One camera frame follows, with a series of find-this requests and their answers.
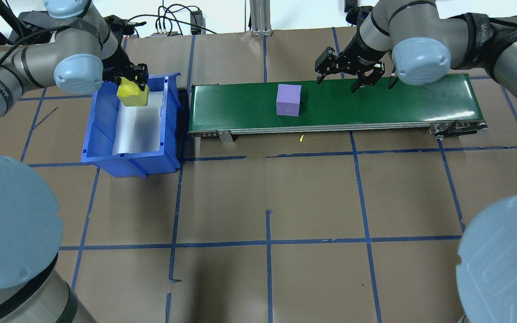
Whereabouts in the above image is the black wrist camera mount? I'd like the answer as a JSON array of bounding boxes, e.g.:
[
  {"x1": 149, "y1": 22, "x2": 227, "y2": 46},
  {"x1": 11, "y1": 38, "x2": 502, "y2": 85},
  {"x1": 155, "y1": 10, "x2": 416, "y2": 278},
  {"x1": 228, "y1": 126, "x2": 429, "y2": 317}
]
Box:
[
  {"x1": 345, "y1": 5, "x2": 374, "y2": 26},
  {"x1": 106, "y1": 15, "x2": 137, "y2": 37}
]

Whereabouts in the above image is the white foam pad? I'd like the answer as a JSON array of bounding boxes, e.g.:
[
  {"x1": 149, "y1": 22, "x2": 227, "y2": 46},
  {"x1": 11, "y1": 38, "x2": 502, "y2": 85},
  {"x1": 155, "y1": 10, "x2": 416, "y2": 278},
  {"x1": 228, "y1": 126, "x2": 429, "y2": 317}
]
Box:
[{"x1": 113, "y1": 87, "x2": 166, "y2": 156}]

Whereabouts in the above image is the black looped cable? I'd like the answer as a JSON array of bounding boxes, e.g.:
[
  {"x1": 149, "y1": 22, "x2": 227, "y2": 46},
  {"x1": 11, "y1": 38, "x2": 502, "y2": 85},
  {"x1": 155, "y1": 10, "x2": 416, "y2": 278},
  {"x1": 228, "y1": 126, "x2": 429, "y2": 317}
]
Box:
[{"x1": 124, "y1": 4, "x2": 219, "y2": 36}]

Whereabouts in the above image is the green conveyor belt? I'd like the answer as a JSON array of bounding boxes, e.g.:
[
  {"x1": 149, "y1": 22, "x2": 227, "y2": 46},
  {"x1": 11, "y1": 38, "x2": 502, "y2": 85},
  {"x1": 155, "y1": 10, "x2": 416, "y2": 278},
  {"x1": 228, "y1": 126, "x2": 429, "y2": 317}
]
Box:
[{"x1": 188, "y1": 73, "x2": 489, "y2": 144}]

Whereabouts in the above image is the aluminium frame post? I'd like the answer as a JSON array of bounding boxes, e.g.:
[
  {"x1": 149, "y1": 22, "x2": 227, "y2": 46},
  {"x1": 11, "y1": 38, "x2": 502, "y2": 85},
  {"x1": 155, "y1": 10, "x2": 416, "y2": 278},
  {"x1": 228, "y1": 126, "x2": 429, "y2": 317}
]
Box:
[{"x1": 249, "y1": 0, "x2": 274, "y2": 37}]

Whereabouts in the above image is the yellow foam block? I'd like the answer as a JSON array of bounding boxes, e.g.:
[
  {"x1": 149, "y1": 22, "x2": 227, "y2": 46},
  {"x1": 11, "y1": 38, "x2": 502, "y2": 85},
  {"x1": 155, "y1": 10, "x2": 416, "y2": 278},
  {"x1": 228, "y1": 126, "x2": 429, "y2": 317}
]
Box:
[{"x1": 116, "y1": 77, "x2": 150, "y2": 108}]

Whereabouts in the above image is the blue plastic storage bin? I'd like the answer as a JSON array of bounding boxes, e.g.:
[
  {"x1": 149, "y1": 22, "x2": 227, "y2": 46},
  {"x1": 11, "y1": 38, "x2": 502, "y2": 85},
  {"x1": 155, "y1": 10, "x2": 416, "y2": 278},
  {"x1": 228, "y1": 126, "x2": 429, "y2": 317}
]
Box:
[{"x1": 81, "y1": 72, "x2": 182, "y2": 179}]

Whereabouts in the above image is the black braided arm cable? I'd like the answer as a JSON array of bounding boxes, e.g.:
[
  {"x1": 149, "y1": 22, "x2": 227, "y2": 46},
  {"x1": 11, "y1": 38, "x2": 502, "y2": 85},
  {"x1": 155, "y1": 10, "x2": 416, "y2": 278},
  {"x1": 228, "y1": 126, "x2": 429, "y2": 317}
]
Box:
[{"x1": 0, "y1": 0, "x2": 68, "y2": 55}]

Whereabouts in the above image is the black power brick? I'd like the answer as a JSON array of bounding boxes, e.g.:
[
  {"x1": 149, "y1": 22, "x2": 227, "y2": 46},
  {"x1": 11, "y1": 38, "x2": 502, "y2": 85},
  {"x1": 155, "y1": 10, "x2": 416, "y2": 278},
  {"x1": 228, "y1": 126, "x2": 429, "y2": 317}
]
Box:
[{"x1": 190, "y1": 10, "x2": 204, "y2": 35}]

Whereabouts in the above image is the purple foam block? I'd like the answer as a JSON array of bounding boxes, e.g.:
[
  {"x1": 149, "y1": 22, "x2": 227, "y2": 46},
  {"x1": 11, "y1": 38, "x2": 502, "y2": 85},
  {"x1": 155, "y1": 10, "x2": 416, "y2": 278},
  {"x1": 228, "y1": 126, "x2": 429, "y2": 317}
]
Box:
[{"x1": 276, "y1": 83, "x2": 302, "y2": 118}]

